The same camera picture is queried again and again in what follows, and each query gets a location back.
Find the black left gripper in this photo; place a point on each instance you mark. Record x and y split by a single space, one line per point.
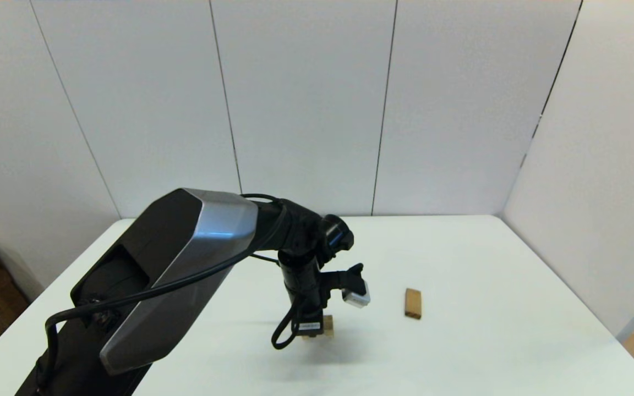
306 297

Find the rectangular wooden building block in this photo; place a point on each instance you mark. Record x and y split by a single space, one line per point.
413 303

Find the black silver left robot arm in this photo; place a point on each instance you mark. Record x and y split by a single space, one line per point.
212 231

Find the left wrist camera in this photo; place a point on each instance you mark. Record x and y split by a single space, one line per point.
356 298

